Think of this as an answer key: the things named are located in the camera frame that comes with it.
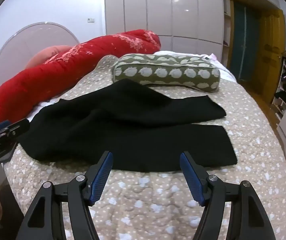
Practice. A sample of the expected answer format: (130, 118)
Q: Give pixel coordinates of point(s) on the green patterned pillow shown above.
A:
(168, 72)

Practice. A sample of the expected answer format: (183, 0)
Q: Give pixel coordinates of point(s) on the white round headboard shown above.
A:
(15, 45)

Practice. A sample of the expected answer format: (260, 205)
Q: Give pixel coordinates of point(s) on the red floral quilt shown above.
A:
(58, 72)

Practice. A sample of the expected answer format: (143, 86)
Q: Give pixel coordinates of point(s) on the yellow wooden door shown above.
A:
(273, 55)

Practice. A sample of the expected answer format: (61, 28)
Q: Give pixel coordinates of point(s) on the white glossy wardrobe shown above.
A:
(158, 7)

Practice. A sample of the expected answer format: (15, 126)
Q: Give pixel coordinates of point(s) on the beige dotted bedspread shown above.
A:
(245, 135)

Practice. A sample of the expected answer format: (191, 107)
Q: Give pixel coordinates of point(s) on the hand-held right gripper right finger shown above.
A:
(190, 177)

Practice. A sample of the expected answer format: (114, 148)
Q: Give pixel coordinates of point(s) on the pink pillow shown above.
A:
(45, 53)

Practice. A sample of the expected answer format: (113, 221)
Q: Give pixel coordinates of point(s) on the black pants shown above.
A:
(123, 127)

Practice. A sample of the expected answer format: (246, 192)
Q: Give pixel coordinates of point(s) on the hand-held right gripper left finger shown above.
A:
(101, 177)

